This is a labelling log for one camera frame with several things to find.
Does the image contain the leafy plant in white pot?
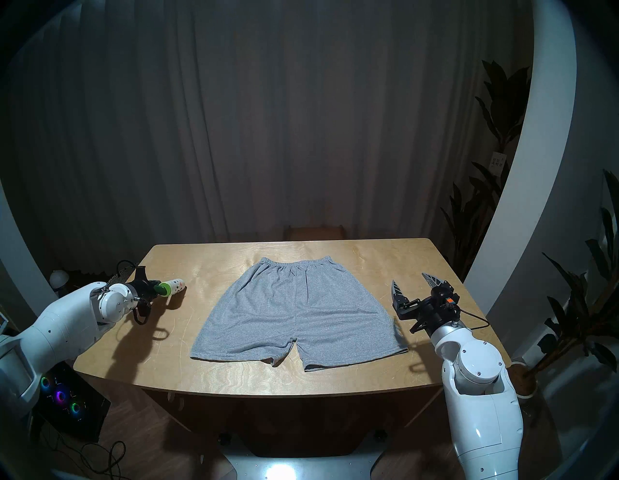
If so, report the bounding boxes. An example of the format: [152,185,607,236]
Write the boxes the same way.
[537,169,619,383]

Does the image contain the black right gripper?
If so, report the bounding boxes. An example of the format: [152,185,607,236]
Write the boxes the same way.
[389,272,461,335]

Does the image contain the black floor cable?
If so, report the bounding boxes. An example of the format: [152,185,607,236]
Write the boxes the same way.
[44,426,127,480]

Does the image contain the tall dark leafy plant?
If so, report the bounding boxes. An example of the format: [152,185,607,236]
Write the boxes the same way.
[440,59,531,281]

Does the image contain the woven basket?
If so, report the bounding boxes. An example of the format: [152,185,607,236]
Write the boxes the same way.
[107,260,137,286]

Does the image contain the grey curtain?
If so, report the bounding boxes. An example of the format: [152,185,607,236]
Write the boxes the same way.
[10,0,532,271]

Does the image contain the white plant pot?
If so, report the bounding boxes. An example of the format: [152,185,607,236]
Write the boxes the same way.
[508,360,538,400]

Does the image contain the computer case with rgb fans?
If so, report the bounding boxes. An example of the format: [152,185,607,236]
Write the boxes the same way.
[29,363,111,443]

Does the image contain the green handled lint roller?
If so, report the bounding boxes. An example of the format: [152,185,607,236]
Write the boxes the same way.
[154,278,186,297]

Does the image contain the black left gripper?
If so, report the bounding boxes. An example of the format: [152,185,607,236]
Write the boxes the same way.
[127,265,163,304]

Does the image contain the grey shorts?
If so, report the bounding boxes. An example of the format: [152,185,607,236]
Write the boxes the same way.
[190,256,409,372]

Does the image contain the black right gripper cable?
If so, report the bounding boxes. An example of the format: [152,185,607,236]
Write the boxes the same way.
[455,312,490,330]

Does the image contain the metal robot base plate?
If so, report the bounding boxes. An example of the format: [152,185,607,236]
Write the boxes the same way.
[220,435,383,480]

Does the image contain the white curved arch column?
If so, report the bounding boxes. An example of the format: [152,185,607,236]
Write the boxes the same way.
[0,179,88,359]
[463,0,578,317]

